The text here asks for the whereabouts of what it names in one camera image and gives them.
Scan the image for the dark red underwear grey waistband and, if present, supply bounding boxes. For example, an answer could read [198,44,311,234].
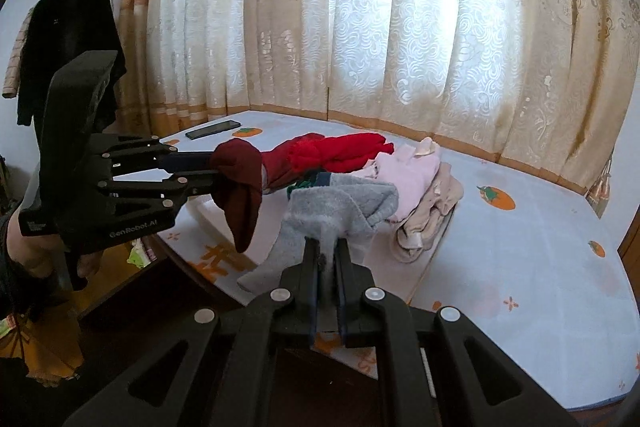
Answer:
[260,133,326,196]

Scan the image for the shallow cardboard tray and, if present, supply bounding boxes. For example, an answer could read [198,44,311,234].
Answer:
[187,194,458,305]

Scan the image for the curtain tassel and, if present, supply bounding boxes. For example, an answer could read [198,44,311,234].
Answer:
[587,152,616,218]

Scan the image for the orange cloth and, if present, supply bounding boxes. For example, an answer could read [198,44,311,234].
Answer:
[0,314,86,383]

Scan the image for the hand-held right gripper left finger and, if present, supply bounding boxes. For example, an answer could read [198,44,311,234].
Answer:
[62,238,323,427]

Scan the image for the beige quilted jacket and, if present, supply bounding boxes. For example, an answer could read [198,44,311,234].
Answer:
[2,7,31,100]

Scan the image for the wooden desk with tablecloth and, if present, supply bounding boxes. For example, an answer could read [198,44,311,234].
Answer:
[155,109,640,413]

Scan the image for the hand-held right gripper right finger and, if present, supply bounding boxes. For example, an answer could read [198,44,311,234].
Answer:
[335,238,581,427]

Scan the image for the white grey sock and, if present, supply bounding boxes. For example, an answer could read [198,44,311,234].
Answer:
[236,173,401,293]

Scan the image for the green printed cloth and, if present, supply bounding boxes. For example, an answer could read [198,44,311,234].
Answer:
[127,239,156,268]

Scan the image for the cream and orange curtain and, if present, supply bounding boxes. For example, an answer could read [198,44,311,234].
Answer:
[117,0,640,208]

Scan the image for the black hanging jacket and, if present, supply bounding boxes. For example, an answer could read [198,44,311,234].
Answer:
[17,0,128,128]

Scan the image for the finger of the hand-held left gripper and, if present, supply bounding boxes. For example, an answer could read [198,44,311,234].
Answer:
[97,171,223,218]
[92,133,221,174]

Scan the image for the bright red underwear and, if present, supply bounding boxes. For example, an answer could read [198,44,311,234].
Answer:
[286,133,396,175]

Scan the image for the dark wooden desk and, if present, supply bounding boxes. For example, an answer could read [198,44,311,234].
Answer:
[145,232,436,427]

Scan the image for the person's left forearm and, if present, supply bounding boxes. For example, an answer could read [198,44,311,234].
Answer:
[0,214,46,323]

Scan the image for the black smartphone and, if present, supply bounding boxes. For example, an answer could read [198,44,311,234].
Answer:
[185,120,242,140]

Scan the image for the green underwear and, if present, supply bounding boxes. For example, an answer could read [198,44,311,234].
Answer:
[287,172,321,202]

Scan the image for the beige underwear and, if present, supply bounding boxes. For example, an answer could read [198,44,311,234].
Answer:
[394,174,465,264]
[407,137,441,158]

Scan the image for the person's left hand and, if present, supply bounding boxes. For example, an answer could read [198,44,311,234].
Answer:
[5,223,104,280]

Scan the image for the dark red sock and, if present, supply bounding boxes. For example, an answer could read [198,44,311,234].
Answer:
[209,139,266,254]

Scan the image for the pale pink underwear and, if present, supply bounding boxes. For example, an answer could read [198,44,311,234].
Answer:
[357,146,442,224]

